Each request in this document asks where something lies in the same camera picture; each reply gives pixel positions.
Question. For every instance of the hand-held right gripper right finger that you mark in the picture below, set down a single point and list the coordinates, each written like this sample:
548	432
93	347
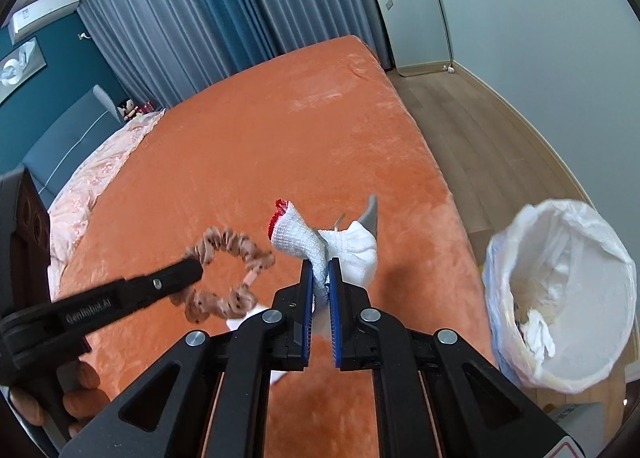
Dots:
336	323

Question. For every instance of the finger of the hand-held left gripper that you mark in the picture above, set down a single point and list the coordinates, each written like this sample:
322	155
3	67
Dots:
165	283

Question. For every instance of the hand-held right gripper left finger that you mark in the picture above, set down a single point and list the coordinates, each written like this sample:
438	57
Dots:
307	318

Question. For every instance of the brown dotted scrunchie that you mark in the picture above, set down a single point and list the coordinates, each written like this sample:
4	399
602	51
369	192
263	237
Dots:
220	240

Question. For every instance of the white sock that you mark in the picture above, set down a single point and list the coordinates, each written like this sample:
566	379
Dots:
355	248

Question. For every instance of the white knit glove red cuff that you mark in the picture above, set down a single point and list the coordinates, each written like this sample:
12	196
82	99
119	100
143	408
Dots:
295	238

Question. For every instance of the trash bin with white liner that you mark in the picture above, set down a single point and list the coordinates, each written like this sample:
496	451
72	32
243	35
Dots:
590	288

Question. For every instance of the person's left hand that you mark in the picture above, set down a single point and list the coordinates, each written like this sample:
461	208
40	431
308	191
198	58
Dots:
82	388

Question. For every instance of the dark wooden cabinet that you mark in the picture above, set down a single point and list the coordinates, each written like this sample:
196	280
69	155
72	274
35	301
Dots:
35	218

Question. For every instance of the pink embroidered quilt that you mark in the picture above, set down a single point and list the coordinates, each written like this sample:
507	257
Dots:
100	172

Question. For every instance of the blue padded headboard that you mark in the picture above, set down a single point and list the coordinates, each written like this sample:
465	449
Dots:
70	137

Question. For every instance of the stuffed toys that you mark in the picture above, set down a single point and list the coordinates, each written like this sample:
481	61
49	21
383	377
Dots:
134	110

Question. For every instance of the orange plush blanket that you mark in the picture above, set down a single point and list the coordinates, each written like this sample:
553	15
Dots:
300	137

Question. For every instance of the grey white box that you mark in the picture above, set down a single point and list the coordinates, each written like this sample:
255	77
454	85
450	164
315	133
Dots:
585	418

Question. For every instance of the blue curtain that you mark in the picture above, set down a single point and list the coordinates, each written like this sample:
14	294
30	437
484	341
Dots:
225	2

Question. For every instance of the white air conditioner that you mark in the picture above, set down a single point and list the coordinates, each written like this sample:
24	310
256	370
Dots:
45	10

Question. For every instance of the standing floor mirror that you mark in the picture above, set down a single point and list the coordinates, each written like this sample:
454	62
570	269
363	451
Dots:
410	2

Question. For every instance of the framed wall picture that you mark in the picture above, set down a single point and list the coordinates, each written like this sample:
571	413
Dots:
20	67

